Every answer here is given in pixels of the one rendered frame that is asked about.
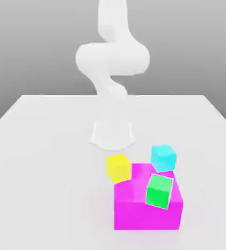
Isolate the small green cube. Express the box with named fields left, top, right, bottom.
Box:
left=145, top=174, right=174, bottom=210

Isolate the large magenta box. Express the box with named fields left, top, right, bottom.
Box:
left=113, top=163, right=184, bottom=230

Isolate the small cyan cube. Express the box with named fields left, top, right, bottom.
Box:
left=150, top=145, right=178, bottom=173

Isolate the small yellow cube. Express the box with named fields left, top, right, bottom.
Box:
left=105, top=153, right=132, bottom=185

